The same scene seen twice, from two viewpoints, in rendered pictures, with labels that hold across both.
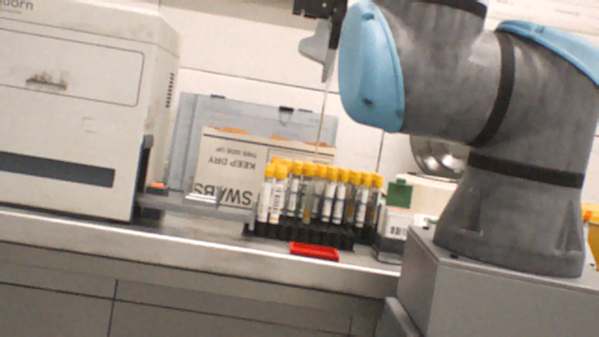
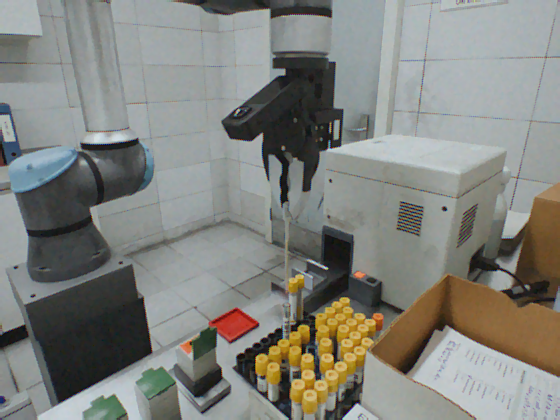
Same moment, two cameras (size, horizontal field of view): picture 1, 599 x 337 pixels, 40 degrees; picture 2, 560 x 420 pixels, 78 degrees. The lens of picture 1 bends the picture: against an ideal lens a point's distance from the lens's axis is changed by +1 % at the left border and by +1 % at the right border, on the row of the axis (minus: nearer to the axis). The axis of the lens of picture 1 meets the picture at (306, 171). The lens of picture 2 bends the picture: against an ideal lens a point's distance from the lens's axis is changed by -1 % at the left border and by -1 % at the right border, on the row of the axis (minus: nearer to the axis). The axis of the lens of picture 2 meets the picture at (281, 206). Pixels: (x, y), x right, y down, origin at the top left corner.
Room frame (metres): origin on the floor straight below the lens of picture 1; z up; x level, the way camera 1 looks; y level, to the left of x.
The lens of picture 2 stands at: (1.61, -0.33, 1.31)
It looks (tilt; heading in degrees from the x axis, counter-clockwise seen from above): 20 degrees down; 137
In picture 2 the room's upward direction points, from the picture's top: straight up
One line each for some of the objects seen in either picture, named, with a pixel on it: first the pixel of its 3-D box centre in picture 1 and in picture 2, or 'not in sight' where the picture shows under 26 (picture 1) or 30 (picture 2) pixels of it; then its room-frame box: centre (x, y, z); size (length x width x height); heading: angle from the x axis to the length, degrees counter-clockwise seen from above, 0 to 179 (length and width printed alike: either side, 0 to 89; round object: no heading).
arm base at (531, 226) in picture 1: (516, 209); (65, 241); (0.84, -0.22, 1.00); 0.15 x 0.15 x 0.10
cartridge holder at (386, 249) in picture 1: (393, 247); (198, 375); (1.23, -0.15, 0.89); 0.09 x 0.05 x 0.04; 3
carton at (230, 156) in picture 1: (264, 173); (516, 405); (1.58, 0.08, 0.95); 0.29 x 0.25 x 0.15; 2
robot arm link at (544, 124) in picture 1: (534, 95); (53, 185); (0.83, -0.21, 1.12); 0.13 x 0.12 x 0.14; 103
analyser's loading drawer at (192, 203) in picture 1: (186, 197); (316, 274); (1.18, 0.17, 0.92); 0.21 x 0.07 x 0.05; 92
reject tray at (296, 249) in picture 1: (314, 251); (233, 324); (1.15, -0.03, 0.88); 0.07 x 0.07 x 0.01; 2
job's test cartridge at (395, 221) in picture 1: (396, 229); (196, 361); (1.23, -0.15, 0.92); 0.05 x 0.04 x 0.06; 3
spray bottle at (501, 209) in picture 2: not in sight; (488, 209); (1.35, 0.63, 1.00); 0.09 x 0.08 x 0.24; 2
